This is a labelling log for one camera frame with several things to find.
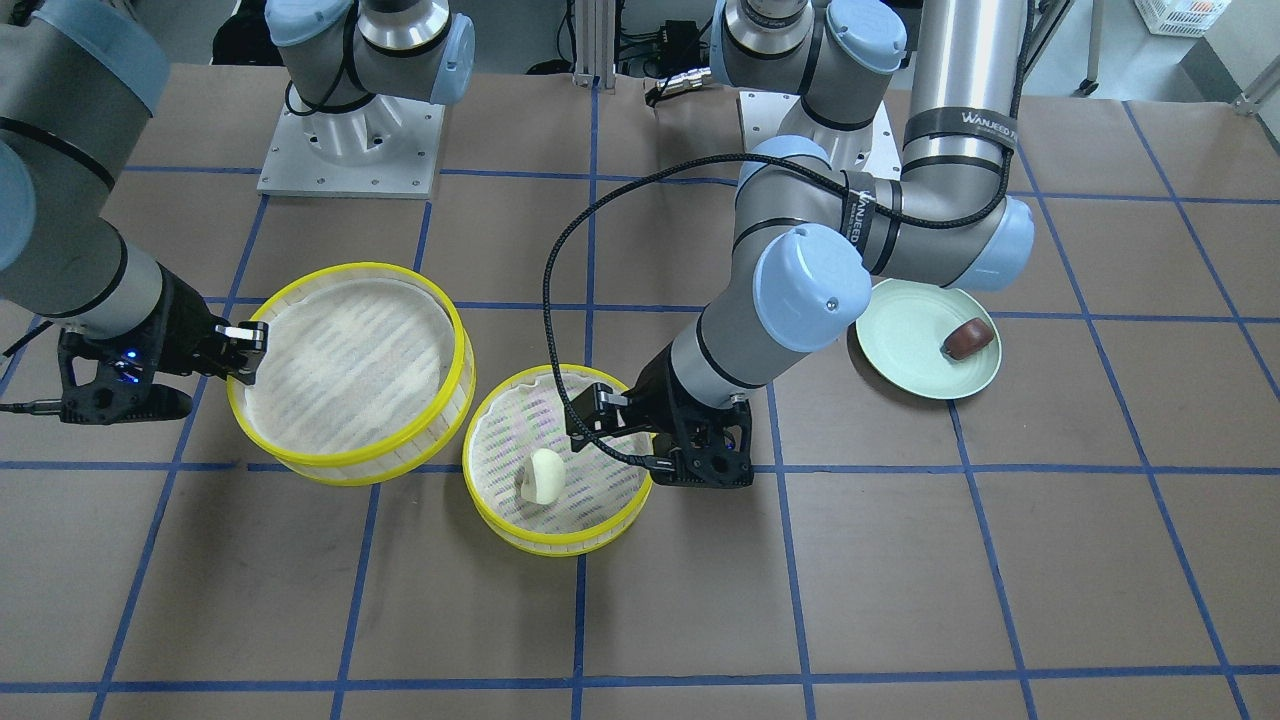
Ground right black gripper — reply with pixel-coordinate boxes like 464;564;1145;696
58;269;269;425

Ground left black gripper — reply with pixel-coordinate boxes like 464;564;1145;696
564;347;754;489

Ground white bun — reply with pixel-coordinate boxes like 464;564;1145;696
516;447;566;506

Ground yellow steamer layer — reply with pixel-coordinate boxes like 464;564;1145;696
463;365;654;557
227;263;477;487

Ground brown bun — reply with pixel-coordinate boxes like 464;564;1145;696
940;316;996;363

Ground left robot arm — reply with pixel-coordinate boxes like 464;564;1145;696
556;1;1036;489

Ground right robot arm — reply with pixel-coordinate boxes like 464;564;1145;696
1;1;269;425

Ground light green plate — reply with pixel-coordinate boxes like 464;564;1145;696
852;279;1004;400

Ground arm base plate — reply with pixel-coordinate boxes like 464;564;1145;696
739;90;901;179
257;95;445;200

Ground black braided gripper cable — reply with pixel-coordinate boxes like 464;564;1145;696
541;0;1030;471

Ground aluminium frame post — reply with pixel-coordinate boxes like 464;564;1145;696
571;0;618;94

